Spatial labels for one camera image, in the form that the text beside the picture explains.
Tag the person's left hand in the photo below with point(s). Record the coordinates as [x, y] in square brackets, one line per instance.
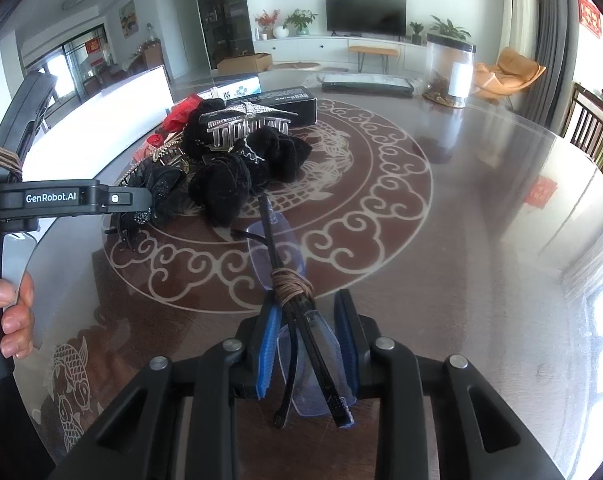
[18, 330]

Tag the gold rhinestone hair clip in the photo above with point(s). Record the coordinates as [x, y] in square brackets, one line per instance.
[164, 152]

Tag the blue and white medicine box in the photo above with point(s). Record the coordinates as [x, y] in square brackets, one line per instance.
[241, 91]

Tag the grey curtain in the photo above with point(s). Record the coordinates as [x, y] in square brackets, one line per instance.
[556, 35]

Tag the framed painting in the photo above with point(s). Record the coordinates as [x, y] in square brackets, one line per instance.
[128, 19]

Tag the cardboard box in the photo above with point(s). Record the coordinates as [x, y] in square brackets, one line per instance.
[244, 65]

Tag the dark display cabinet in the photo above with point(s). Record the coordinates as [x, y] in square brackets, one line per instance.
[221, 10]

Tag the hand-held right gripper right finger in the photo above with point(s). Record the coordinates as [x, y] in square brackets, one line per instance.
[345, 325]

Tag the red snack packet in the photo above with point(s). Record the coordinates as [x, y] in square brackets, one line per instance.
[179, 115]

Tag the wooden dining chair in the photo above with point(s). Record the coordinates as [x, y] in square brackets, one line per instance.
[581, 125]

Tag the brown rubber band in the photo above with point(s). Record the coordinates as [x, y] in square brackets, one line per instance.
[3, 157]
[291, 285]

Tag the orange lounge chair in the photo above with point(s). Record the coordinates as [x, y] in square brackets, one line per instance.
[511, 67]

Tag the covered standing air conditioner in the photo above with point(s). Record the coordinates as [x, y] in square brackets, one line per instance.
[519, 10]

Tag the rimless eyeglasses with black temples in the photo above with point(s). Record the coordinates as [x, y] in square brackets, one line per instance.
[318, 360]

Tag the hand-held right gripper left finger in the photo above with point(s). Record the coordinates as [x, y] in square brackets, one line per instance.
[269, 355]

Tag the white round vase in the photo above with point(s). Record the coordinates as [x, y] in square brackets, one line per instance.
[280, 32]

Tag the white TV cabinet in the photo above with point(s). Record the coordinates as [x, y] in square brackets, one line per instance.
[311, 47]

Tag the black lace bow hair clip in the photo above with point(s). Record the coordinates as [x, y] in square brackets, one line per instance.
[156, 185]

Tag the round beige rug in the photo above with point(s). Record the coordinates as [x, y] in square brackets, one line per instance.
[296, 65]

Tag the red wall decoration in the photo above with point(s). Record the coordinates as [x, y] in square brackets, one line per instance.
[589, 15]

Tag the black box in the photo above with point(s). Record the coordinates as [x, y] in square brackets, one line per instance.
[301, 105]

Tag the green potted plant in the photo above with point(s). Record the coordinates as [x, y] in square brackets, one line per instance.
[301, 19]

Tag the wooden bench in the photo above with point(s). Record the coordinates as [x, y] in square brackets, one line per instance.
[374, 50]

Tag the small potted plant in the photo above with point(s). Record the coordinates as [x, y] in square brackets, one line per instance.
[416, 30]

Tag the leafy potted plant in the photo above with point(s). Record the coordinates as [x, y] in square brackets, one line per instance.
[449, 27]

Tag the black television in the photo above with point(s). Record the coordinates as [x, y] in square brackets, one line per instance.
[366, 12]

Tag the clear plastic jar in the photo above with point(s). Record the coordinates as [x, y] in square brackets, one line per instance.
[444, 65]

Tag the plain black scrunchie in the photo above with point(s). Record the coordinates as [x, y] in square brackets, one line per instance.
[191, 135]
[221, 185]

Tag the black scrunchie with silver trim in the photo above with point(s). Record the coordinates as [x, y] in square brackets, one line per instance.
[286, 155]

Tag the silver rhinestone hair claw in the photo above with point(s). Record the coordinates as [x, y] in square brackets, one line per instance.
[246, 120]

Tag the red flowers in vase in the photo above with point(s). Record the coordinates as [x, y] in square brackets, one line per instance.
[266, 20]

